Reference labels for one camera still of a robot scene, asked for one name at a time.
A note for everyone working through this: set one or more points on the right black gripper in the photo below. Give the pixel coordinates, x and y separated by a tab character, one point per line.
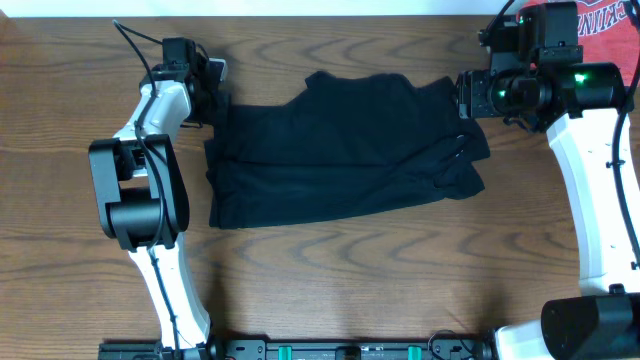
473	87

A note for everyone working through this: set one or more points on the black t-shirt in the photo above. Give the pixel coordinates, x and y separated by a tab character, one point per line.
342	148

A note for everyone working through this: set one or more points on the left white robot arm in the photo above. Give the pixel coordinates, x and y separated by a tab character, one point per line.
143	203

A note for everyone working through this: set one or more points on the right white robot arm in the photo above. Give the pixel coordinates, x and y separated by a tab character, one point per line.
538	79

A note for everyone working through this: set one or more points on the red printed t-shirt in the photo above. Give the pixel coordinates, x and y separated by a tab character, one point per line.
608	31

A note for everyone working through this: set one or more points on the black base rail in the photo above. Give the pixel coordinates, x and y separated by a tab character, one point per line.
446	347

